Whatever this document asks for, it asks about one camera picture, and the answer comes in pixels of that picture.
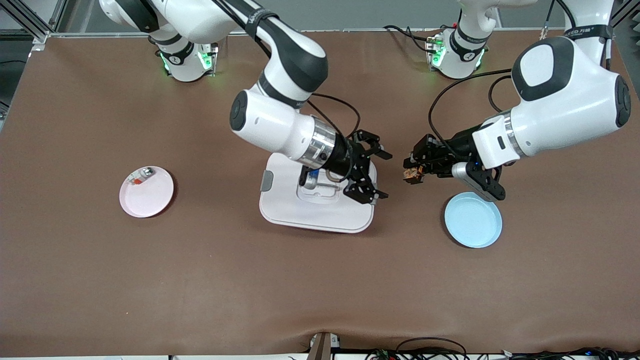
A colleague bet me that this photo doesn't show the looped black cable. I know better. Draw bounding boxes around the looped black cable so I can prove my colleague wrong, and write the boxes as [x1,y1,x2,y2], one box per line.
[395,337,469,360]

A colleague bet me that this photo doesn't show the tangled cable bundle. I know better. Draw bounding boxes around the tangled cable bundle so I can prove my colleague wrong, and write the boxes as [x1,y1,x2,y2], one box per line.
[365,346,640,360]

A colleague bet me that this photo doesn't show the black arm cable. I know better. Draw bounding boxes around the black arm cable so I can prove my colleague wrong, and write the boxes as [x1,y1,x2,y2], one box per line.
[428,0,613,173]
[215,0,362,183]

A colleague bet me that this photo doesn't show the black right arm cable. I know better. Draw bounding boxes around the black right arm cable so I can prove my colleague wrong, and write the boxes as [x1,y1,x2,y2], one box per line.
[215,0,362,183]

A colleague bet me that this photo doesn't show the light blue round plate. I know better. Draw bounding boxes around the light blue round plate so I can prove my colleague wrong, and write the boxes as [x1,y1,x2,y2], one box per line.
[444,192,503,249]

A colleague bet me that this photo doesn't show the red and silver switch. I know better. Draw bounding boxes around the red and silver switch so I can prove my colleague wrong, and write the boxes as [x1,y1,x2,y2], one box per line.
[127,167,155,187]

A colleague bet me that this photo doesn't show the aluminium frame strut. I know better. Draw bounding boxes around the aluminium frame strut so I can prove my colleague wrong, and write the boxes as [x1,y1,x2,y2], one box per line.
[0,0,68,51]

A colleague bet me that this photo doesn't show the black base power cable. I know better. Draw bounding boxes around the black base power cable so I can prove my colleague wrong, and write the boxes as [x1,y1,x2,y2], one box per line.
[383,24,458,53]

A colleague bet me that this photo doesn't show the white lidded storage box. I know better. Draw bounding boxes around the white lidded storage box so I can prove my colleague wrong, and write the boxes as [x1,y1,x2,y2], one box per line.
[259,152,378,234]

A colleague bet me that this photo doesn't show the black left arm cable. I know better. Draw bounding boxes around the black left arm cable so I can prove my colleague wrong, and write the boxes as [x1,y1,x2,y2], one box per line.
[428,0,613,173]

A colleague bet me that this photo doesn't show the aluminium table edge rail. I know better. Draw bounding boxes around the aluminium table edge rail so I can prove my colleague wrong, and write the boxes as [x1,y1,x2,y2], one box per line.
[50,28,566,40]

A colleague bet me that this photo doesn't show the pink round plate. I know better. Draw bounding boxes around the pink round plate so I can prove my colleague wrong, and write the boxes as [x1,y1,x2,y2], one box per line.
[119,165,175,219]

